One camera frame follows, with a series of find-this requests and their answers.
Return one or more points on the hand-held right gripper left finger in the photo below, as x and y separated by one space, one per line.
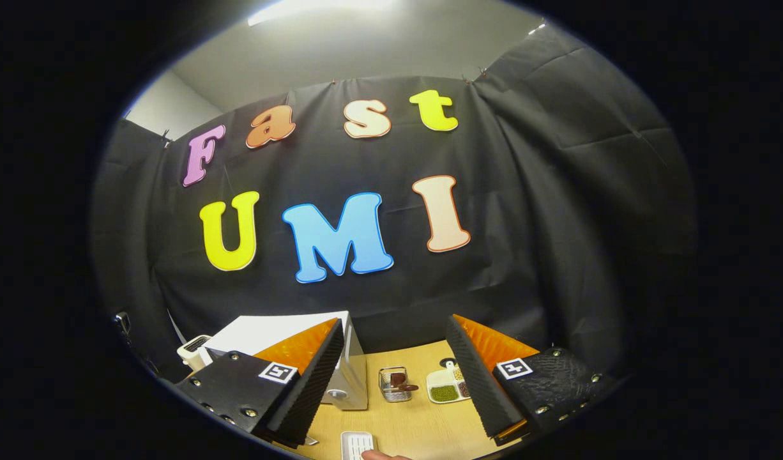
318 377

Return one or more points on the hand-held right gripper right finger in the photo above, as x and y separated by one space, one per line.
478 377

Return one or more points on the white microwave oven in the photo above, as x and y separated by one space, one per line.
283 329

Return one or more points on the pile of brown beans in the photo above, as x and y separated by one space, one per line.
463 390

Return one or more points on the pile of green beans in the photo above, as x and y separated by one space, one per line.
444 393

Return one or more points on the white divided dish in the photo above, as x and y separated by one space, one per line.
439 378

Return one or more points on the small white tray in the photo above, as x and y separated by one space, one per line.
356 442

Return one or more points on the brown utensil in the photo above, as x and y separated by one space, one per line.
401 383

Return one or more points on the tan rounded object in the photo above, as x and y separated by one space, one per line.
382 456

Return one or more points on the white toaster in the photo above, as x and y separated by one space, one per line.
190 351

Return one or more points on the black backdrop cloth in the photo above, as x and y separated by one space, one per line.
557 211

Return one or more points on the small ceiling light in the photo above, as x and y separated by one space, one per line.
538 27

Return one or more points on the large ceiling light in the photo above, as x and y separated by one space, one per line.
315 7

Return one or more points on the small grey metal bracket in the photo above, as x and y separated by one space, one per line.
123 322

